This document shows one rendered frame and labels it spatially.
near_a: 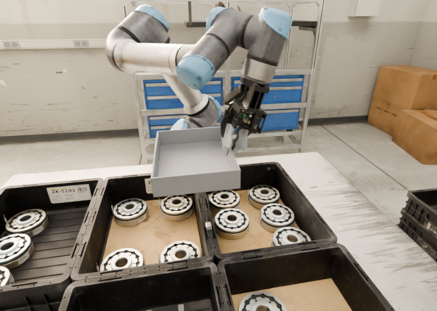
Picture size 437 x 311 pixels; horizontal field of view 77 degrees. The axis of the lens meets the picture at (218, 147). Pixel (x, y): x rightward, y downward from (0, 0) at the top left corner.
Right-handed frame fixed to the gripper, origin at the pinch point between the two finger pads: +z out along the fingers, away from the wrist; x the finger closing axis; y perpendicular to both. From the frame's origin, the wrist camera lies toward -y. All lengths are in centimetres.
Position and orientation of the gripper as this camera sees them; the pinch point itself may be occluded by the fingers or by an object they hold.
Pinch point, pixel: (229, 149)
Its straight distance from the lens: 75.3
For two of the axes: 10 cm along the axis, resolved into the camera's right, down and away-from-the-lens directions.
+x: 9.4, 1.6, 3.1
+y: 2.2, 4.3, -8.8
